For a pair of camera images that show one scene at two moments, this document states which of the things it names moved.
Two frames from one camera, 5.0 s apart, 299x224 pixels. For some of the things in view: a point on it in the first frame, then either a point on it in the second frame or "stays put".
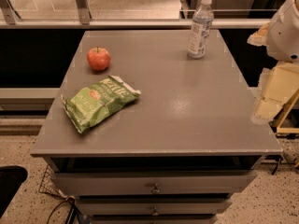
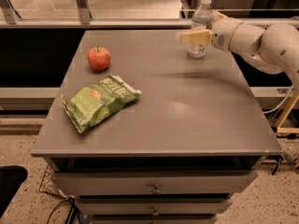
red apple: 98,58 stays put
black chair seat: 11,178 stays put
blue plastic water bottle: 202,22 stays put
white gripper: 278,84 → 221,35
